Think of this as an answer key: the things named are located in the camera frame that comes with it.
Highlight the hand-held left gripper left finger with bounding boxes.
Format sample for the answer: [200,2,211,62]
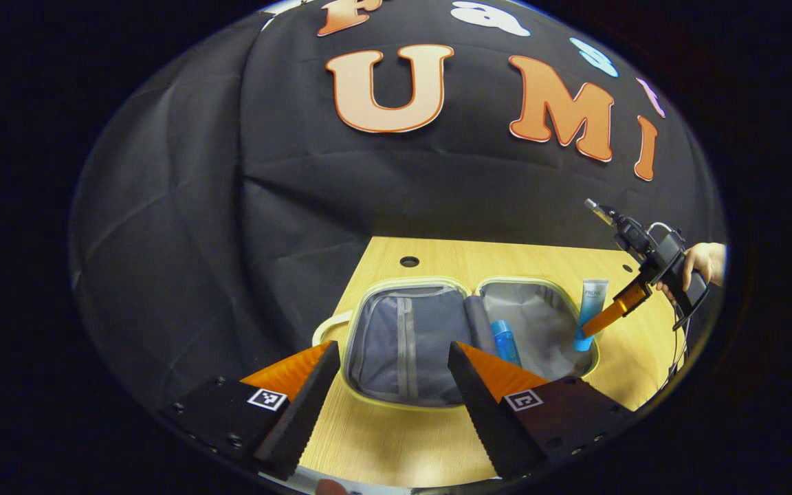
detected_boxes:
[159,340,342,482]

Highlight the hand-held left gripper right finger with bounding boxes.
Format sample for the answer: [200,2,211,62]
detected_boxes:
[447,342,634,481]

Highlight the light blue tube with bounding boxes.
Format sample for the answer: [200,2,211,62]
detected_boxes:
[573,278,610,352]

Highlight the blue round-capped bottle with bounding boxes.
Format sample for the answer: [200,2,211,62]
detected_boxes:
[491,320,523,367]

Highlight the cream suitcase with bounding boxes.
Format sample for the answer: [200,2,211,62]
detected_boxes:
[311,276,601,411]

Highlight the black cable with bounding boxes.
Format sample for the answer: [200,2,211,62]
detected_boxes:
[664,302,694,387]

